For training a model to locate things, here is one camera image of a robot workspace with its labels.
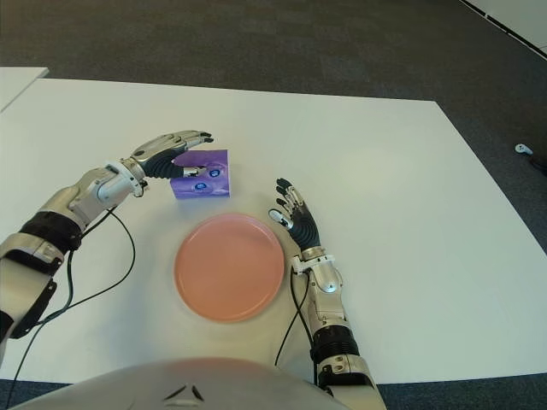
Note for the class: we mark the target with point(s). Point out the grey robot torso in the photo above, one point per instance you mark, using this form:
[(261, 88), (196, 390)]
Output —
[(179, 384)]

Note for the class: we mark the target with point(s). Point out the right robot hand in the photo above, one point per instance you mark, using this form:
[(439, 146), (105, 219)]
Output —
[(304, 228)]

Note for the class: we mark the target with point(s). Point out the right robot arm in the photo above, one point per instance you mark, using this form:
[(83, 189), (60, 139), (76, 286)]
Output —
[(329, 307)]

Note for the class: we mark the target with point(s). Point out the white side table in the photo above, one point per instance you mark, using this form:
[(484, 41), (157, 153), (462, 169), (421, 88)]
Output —
[(15, 83)]

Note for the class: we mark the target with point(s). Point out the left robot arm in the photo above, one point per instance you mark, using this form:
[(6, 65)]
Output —
[(85, 196)]

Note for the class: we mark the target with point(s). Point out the pink round plate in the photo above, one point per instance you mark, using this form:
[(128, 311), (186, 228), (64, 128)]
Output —
[(228, 269)]

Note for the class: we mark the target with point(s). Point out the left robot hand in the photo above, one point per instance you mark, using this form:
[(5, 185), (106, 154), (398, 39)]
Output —
[(160, 160)]

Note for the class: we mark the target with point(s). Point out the purple tissue paper pack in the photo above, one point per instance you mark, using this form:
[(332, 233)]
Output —
[(213, 188)]

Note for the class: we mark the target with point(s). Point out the white handheld controller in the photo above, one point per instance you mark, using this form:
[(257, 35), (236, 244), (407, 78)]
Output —
[(522, 149)]

